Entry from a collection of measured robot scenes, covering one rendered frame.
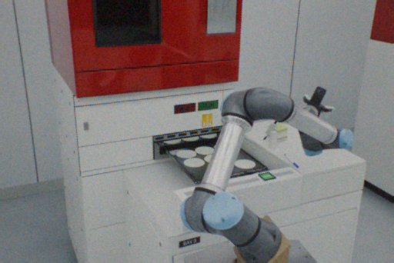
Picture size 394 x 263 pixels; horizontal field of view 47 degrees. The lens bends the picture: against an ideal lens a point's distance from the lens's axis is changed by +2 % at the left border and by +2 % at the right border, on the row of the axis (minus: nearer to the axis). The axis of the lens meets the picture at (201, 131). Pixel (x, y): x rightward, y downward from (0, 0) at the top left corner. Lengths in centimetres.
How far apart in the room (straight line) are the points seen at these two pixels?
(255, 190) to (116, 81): 78
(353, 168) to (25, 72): 241
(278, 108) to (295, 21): 284
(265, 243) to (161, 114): 101
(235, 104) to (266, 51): 265
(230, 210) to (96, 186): 105
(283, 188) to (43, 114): 224
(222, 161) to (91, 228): 104
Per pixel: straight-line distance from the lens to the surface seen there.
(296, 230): 206
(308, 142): 187
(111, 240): 243
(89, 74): 200
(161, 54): 208
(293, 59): 441
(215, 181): 150
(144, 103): 216
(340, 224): 222
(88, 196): 227
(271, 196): 188
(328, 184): 205
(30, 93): 359
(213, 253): 166
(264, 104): 153
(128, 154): 223
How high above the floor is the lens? 181
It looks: 21 degrees down
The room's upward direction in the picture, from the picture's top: 1 degrees clockwise
